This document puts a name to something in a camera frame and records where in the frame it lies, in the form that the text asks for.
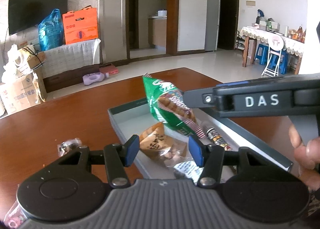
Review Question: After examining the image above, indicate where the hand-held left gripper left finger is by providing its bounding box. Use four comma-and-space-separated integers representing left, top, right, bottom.
57, 134, 140, 189

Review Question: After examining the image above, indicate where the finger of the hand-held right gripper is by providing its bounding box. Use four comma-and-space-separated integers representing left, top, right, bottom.
183, 88, 218, 110
215, 81, 253, 88

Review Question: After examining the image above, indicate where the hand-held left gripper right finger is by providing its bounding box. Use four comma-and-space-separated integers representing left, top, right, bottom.
188, 134, 267, 190

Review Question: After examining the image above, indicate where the white printed snack packet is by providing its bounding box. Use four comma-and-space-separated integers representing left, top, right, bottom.
173, 160, 203, 182

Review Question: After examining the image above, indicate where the orange snack packet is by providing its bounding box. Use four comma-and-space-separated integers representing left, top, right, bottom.
139, 122, 188, 168

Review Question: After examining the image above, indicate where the dark stick snack packet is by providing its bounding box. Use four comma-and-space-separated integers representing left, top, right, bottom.
201, 121, 233, 150

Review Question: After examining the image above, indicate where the grey shallow box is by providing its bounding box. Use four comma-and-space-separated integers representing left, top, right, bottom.
107, 99, 294, 184

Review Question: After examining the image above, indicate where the green snack bag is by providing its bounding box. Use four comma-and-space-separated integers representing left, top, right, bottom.
142, 74, 207, 139

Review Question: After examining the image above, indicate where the brown foil candy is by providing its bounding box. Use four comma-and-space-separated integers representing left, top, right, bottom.
57, 138, 82, 157

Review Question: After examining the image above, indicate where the person's right hand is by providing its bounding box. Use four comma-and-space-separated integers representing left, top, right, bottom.
288, 124, 320, 192

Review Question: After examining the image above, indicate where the wooden dining table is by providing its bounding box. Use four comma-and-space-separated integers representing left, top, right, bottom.
239, 26, 307, 75

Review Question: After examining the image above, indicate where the shoe rack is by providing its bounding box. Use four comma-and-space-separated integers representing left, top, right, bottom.
235, 31, 244, 49

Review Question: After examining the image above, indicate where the lace tablecloth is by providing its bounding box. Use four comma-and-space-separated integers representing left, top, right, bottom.
239, 26, 306, 58

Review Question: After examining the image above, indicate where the white folding chair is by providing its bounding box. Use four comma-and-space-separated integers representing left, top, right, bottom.
261, 35, 285, 77

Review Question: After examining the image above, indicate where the silver refrigerator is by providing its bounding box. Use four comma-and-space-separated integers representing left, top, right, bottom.
205, 0, 221, 51

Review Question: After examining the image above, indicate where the white table appliance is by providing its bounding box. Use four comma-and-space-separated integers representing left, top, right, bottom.
259, 17, 279, 31

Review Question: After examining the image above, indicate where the wooden kitchen cabinet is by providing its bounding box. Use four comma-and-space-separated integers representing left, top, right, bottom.
148, 16, 167, 48

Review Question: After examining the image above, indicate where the purple plastic bottle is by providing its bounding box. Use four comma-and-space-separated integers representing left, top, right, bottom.
83, 72, 110, 86

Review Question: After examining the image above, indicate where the pink flat pad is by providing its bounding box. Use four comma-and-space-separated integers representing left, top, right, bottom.
99, 65, 119, 76

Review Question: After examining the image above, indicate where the brown television cabinet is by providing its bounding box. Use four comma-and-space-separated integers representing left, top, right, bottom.
42, 65, 103, 93

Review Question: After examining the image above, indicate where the large cardboard box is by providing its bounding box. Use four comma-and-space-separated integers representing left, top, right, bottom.
0, 70, 47, 115

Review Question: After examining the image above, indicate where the small cardboard box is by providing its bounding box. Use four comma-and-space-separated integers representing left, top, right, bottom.
17, 46, 47, 70

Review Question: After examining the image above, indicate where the orange carton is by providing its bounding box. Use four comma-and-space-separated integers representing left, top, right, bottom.
62, 6, 98, 45

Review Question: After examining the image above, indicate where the pink snack packet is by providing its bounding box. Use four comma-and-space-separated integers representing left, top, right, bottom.
4, 203, 27, 229

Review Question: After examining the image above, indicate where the blue plastic bag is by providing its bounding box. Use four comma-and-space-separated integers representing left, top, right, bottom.
38, 9, 64, 51

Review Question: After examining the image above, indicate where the white plastic bag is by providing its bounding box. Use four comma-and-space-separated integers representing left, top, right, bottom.
1, 44, 25, 83

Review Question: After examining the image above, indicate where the black television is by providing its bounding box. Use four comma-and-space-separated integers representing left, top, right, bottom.
8, 0, 69, 36

